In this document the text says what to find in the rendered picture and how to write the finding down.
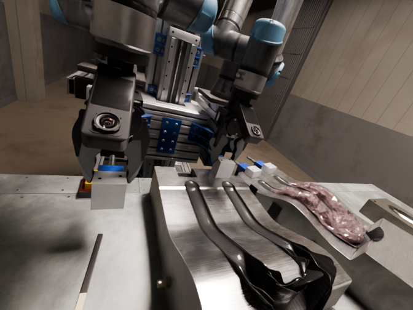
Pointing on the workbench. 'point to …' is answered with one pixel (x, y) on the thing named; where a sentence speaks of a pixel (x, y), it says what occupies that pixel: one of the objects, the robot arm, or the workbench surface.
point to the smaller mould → (388, 213)
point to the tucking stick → (88, 274)
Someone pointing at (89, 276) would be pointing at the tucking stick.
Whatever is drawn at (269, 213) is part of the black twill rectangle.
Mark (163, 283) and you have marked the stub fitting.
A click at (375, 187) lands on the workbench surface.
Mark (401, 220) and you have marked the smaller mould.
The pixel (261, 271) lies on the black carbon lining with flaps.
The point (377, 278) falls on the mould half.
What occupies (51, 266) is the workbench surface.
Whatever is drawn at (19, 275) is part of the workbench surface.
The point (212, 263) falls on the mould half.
